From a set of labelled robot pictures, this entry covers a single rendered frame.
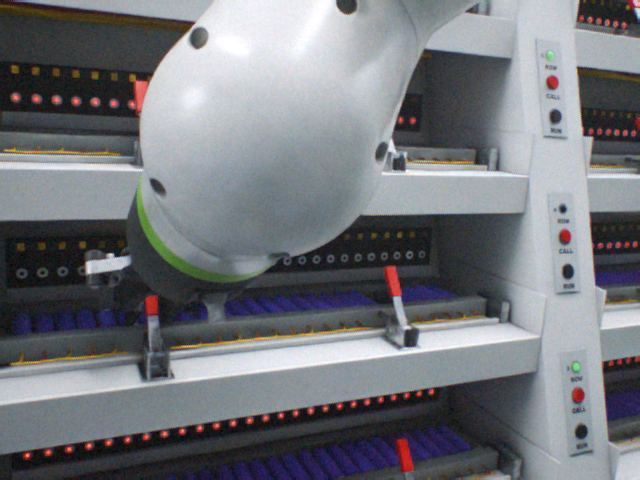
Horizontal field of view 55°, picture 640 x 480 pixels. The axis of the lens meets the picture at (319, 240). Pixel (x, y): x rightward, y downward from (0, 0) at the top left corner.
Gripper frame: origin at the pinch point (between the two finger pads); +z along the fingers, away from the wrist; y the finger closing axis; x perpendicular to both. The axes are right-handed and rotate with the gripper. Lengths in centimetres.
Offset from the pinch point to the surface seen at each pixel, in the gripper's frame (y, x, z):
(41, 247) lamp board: -9.2, 9.2, 11.4
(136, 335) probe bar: -1.0, -2.3, 4.4
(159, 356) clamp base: 0.3, -5.1, -0.2
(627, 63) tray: 65, 27, -8
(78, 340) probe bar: -6.3, -2.3, 4.4
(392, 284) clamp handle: 26.4, 0.2, 0.0
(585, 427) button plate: 50, -19, 1
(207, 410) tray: 4.4, -10.5, 0.4
